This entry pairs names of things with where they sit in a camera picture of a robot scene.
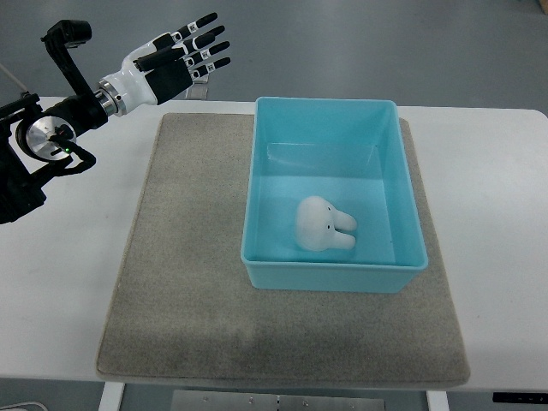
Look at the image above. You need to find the black table control panel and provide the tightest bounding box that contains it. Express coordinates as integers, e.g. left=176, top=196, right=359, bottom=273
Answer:
left=492, top=392, right=548, bottom=405

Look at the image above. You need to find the grey felt mat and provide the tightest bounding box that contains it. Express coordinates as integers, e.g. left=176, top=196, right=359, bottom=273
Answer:
left=96, top=114, right=470, bottom=388

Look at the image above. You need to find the metal table base plate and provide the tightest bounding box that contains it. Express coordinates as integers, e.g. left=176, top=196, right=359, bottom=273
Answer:
left=170, top=390, right=386, bottom=411

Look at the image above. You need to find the white cable on floor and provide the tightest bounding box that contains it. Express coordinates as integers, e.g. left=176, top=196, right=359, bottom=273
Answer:
left=0, top=400, right=46, bottom=411

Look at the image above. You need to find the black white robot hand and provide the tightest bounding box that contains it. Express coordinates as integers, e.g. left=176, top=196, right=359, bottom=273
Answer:
left=95, top=12, right=230, bottom=116

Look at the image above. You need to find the white rabbit toy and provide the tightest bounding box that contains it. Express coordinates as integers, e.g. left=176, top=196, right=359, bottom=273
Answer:
left=295, top=196, right=357, bottom=252

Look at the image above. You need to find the lower floor socket plate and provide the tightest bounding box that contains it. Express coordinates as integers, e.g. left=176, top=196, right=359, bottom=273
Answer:
left=185, top=84, right=208, bottom=100

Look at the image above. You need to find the blue plastic box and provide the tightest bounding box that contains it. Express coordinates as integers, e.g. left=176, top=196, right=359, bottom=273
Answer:
left=241, top=97, right=428, bottom=293

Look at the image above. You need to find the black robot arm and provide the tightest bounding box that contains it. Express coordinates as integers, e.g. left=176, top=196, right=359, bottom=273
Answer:
left=1, top=20, right=115, bottom=223

